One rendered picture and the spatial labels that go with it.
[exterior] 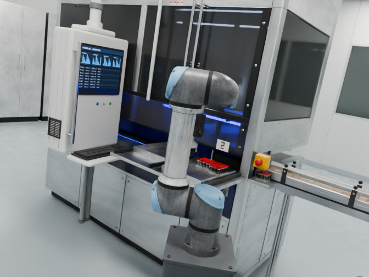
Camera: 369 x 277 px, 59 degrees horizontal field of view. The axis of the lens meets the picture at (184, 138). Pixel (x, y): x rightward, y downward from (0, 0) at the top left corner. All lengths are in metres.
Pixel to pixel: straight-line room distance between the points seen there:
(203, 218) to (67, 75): 1.26
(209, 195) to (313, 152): 5.47
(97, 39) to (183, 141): 1.22
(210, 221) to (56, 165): 2.28
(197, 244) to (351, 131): 5.36
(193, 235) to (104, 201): 1.64
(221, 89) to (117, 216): 1.80
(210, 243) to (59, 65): 1.39
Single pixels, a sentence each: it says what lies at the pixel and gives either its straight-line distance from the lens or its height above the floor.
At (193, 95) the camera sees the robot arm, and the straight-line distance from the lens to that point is 1.09.
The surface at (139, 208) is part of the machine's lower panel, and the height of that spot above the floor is 0.38.
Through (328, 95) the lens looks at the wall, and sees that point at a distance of 6.45.
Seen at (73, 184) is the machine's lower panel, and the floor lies 0.28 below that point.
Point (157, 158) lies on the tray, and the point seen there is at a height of 0.90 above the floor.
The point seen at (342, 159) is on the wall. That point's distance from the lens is 6.45.
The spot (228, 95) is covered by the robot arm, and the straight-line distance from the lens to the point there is 1.11.
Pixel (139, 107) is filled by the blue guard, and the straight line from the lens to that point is 2.36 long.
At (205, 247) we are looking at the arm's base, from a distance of 1.23.
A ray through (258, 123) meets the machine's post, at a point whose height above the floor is 1.20.
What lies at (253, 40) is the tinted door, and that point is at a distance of 1.89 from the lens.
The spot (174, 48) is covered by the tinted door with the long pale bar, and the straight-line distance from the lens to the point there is 2.19.
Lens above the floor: 1.44
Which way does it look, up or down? 12 degrees down
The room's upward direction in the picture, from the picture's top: 9 degrees clockwise
